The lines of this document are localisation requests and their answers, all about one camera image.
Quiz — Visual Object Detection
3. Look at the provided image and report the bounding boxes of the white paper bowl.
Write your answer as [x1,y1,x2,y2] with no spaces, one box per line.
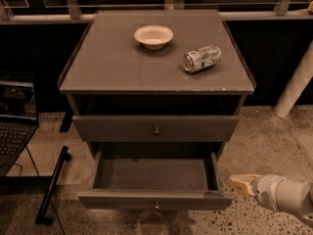
[134,24,173,50]

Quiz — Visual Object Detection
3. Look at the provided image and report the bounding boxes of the silver soda can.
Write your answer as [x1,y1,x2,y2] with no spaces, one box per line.
[183,46,222,73]

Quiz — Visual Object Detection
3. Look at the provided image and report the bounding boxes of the drawer with knob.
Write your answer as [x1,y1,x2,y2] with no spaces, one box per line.
[72,116,239,142]
[78,155,233,211]

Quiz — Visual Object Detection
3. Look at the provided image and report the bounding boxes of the white diagonal post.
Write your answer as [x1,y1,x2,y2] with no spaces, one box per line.
[273,41,313,118]

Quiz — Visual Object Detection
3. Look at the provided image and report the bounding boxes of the dark grey drawer cabinet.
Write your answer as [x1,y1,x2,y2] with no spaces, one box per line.
[57,9,257,162]

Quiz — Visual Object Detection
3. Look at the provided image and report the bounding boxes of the metal window railing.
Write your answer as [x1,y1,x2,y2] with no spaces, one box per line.
[0,0,313,24]

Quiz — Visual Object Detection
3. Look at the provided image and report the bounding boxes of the black table leg frame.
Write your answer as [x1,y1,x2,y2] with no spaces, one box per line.
[35,146,71,225]

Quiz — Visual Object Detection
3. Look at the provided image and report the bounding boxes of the black laptop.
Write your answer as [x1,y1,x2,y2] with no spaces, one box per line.
[0,79,39,176]

